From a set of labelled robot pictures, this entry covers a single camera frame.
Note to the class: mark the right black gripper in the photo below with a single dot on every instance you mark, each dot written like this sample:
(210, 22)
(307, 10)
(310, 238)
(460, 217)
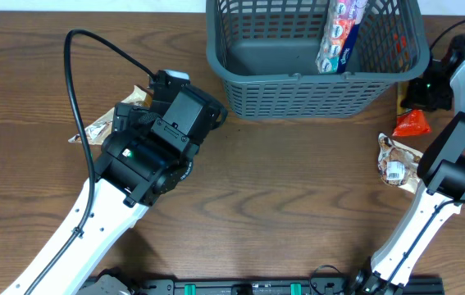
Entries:
(417, 97)

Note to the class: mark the black mounting rail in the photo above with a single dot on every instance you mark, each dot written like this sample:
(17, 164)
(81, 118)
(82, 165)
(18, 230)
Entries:
(112, 281)

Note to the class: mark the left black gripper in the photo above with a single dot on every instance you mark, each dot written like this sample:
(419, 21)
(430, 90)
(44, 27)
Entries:
(130, 116)

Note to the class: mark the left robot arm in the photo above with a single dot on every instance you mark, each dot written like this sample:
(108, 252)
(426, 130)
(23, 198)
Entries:
(148, 152)

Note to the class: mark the orange pasta package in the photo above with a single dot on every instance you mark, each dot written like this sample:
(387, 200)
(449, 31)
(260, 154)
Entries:
(409, 122)

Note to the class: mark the tissue pocket pack bundle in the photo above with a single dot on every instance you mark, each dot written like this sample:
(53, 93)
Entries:
(340, 34)

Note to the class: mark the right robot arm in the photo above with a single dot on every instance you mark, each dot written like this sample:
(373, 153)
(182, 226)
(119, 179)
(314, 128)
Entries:
(439, 196)

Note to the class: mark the grey plastic lattice basket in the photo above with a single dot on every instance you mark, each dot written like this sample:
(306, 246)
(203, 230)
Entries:
(265, 53)

